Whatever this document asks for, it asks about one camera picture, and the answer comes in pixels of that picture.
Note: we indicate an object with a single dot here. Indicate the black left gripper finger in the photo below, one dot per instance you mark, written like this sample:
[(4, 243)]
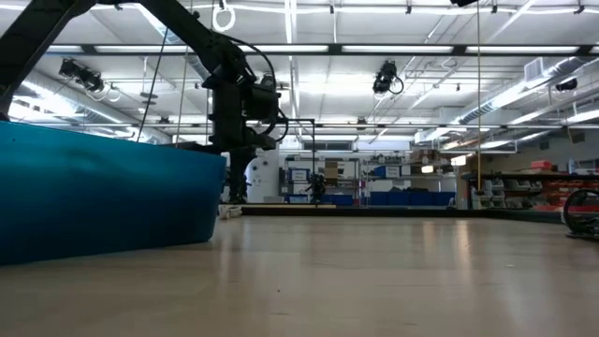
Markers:
[(235, 173), (248, 173)]

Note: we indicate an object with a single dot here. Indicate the blue plastic bin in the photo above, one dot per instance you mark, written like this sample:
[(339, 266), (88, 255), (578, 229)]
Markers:
[(93, 196)]

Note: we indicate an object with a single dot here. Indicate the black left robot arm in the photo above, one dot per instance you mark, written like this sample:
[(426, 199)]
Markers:
[(28, 37)]

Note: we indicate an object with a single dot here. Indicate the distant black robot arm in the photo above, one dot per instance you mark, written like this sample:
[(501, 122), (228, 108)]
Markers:
[(317, 185)]

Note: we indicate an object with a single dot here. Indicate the white pillar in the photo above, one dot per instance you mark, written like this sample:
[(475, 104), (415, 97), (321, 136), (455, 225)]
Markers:
[(264, 180)]

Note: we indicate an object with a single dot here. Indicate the cardboard box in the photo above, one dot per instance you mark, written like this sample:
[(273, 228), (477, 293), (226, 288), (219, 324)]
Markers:
[(331, 171)]

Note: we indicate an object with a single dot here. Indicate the row of blue storage bins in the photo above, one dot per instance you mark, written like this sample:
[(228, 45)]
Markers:
[(412, 198)]

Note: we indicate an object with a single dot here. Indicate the shelf with red bins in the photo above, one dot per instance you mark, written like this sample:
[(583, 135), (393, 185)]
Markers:
[(538, 187)]

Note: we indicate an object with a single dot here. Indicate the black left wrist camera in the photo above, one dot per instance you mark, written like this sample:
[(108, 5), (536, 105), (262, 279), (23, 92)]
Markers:
[(263, 103)]

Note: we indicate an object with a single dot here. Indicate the black aluminium table frame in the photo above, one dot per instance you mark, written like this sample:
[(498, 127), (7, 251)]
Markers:
[(398, 213)]

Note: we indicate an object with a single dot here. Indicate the black ceiling camera rig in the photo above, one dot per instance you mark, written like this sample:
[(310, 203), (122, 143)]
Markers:
[(386, 77), (82, 75)]

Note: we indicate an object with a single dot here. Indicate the small black ceiling camera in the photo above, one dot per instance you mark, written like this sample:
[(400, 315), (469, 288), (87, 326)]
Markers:
[(566, 84)]

